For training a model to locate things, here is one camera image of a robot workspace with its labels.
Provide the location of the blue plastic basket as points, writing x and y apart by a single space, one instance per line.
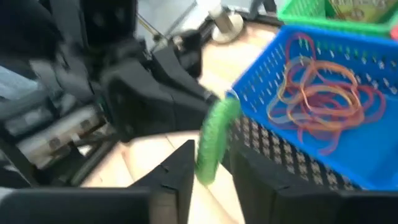
357 155

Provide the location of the green blue crayon box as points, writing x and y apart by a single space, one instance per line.
357 11

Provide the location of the black perforated metal stand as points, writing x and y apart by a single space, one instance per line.
280 146

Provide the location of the orange rubber band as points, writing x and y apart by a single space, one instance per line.
342 70

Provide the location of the green plastic basket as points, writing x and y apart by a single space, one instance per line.
298 12

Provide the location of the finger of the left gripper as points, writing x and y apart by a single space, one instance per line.
192 113
180 81

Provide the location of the white bulb brass lamp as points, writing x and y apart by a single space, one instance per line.
228 31

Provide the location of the yellow rubber band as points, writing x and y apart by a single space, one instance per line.
273 109

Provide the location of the red plastic basket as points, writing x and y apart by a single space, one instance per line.
395 32

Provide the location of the green coil wristband keyring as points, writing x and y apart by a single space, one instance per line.
214 137

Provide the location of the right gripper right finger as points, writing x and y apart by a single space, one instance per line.
258 202

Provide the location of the pile of coloured rubber bands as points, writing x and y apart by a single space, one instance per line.
381 105

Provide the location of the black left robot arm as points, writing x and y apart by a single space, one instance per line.
109 18

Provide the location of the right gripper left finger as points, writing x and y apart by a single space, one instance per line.
174 186

